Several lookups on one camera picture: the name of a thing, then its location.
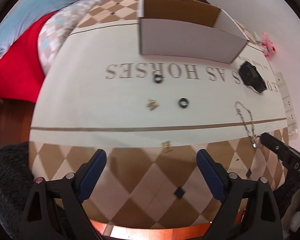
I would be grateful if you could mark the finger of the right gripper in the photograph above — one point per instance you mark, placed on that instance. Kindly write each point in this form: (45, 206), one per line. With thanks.
(289, 156)

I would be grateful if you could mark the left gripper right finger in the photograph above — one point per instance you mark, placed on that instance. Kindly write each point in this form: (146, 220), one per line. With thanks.
(214, 175)

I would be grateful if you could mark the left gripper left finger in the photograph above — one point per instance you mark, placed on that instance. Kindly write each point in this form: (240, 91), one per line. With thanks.
(88, 175)

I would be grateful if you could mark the black smart watch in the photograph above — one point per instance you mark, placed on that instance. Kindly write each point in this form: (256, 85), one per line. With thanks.
(251, 77)

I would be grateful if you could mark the gold H pendant lower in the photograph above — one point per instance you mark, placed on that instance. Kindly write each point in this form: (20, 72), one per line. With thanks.
(166, 146)

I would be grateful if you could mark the gold h pendant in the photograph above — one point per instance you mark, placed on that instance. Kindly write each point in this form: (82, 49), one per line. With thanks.
(152, 104)
(166, 146)

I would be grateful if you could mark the dark fuzzy sleeve left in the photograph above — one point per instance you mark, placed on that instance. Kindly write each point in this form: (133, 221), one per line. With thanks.
(16, 181)

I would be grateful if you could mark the cream printed table mat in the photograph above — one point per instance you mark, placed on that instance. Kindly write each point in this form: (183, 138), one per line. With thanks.
(94, 97)

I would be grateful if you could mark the gold H pendant upper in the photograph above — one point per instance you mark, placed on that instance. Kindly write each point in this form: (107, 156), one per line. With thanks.
(152, 104)

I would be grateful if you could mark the pink panther plush toy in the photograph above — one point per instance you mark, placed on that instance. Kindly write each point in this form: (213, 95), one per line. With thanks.
(267, 46)

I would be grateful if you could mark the red blanket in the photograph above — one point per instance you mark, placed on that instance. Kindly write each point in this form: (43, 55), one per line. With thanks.
(21, 74)

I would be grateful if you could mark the checkered patterned quilt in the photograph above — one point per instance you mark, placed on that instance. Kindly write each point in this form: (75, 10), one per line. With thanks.
(57, 29)

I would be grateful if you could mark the white cardboard box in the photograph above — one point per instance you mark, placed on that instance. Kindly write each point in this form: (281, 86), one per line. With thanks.
(188, 28)

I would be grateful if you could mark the white wall power strip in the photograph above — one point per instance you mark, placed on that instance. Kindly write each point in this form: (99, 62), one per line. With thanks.
(288, 106)

